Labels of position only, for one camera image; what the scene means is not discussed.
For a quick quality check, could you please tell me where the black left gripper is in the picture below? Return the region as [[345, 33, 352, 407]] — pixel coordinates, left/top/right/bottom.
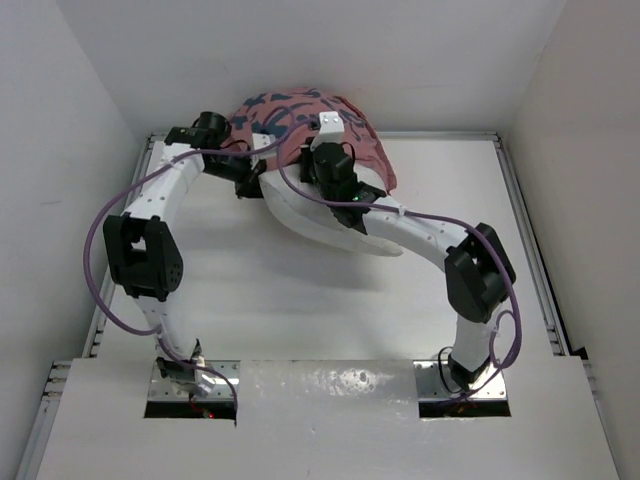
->
[[205, 151, 276, 200]]

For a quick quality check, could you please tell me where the white pillow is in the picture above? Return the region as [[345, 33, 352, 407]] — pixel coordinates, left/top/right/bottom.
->
[[259, 170, 403, 257]]

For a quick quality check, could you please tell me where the red and pink pillowcase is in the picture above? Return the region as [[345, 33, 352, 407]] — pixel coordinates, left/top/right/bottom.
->
[[227, 87, 397, 192]]

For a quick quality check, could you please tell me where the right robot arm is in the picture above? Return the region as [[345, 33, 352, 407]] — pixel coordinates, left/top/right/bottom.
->
[[300, 143, 520, 390]]

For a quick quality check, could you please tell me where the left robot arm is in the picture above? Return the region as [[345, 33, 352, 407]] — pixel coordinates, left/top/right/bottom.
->
[[103, 111, 266, 389]]

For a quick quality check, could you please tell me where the white front cover board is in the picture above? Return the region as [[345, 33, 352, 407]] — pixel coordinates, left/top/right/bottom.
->
[[38, 359, 617, 479]]

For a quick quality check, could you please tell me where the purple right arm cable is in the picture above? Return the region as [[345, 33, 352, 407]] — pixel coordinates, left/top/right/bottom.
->
[[259, 105, 524, 401]]

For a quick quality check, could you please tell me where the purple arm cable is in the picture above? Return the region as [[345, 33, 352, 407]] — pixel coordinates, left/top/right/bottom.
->
[[259, 105, 524, 401], [82, 130, 296, 401]]

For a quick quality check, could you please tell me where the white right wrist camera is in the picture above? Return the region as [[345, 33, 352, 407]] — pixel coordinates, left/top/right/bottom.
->
[[312, 111, 345, 150]]

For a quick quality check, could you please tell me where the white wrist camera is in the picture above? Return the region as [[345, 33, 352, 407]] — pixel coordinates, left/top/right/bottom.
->
[[251, 133, 276, 164], [312, 111, 345, 150]]

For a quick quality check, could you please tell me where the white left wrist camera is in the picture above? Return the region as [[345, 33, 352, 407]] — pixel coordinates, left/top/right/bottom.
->
[[251, 133, 276, 164]]

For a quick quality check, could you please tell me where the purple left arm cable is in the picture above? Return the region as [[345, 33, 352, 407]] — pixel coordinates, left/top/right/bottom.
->
[[82, 130, 296, 401]]

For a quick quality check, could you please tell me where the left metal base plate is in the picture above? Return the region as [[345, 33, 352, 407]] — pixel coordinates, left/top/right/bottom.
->
[[147, 360, 239, 402]]

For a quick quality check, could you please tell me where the metal base plate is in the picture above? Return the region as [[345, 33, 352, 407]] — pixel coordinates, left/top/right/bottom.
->
[[413, 359, 508, 402], [147, 360, 239, 402]]

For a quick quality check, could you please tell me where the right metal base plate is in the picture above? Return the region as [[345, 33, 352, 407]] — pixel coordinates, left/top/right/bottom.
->
[[413, 359, 508, 402]]

